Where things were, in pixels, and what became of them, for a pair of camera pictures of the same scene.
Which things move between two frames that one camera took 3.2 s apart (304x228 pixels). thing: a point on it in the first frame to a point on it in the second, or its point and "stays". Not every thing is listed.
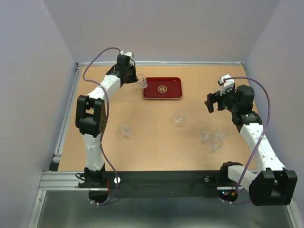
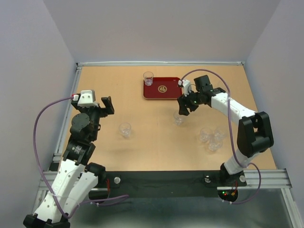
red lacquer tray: x=163 y=88 stays
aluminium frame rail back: x=166 y=63 stays
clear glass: x=125 y=129 stays
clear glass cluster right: x=219 y=133 stays
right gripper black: x=212 y=98 to x=182 y=100
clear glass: x=142 y=80 to x=148 y=78
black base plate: x=159 y=184 stays
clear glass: x=178 y=117 stays
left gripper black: x=134 y=79 to x=108 y=103
